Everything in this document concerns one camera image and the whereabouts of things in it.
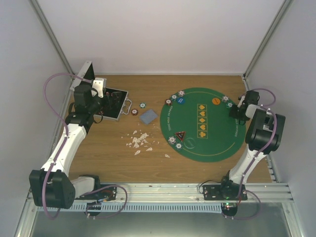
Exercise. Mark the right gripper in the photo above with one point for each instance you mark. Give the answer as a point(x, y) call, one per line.
point(232, 113)

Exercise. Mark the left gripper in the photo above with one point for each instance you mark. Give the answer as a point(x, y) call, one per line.
point(107, 103)

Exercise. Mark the ten chips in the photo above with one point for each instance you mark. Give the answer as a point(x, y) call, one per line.
point(225, 98)
point(181, 93)
point(172, 140)

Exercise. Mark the orange big blind button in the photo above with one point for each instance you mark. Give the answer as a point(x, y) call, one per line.
point(216, 101)

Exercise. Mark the red hundred chip stack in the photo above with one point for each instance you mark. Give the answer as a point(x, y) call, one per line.
point(134, 112)

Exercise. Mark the green fifty chip stack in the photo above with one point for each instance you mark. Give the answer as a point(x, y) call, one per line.
point(142, 105)

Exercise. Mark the blue playing card deck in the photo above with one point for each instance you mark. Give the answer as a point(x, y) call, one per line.
point(148, 116)

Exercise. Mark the clear round button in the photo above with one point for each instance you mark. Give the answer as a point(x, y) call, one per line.
point(189, 143)

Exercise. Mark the blue small blind button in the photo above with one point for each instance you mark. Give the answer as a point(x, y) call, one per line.
point(180, 100)

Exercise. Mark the red triangle dealer button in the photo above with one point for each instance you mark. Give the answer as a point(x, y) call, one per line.
point(180, 135)

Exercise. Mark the hundred chips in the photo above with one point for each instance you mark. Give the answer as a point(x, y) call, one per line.
point(168, 102)

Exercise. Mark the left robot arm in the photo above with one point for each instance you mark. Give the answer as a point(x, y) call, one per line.
point(50, 185)

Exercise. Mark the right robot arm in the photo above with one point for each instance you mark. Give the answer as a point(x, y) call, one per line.
point(263, 136)

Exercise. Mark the aluminium poker case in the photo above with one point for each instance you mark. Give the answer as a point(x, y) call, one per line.
point(87, 72)

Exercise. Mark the round green poker mat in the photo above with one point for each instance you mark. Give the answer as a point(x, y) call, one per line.
point(218, 136)

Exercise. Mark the white debris pile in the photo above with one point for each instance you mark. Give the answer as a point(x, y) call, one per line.
point(142, 142)

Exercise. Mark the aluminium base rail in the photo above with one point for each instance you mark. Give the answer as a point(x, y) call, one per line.
point(176, 197)

